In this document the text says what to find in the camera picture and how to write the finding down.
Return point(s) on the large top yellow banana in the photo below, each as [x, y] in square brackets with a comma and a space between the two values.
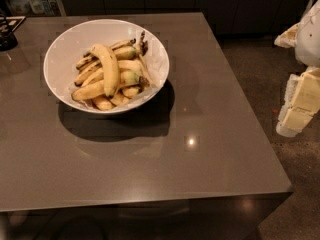
[110, 67]

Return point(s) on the white ceramic bowl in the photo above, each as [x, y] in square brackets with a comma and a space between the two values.
[59, 66]

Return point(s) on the bunch of yellow bananas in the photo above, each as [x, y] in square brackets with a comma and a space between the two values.
[134, 75]

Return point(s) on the black object at left edge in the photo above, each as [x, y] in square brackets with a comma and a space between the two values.
[7, 37]

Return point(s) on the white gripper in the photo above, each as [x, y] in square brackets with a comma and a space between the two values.
[309, 39]

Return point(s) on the front left yellow banana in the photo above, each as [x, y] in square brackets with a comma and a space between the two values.
[89, 91]

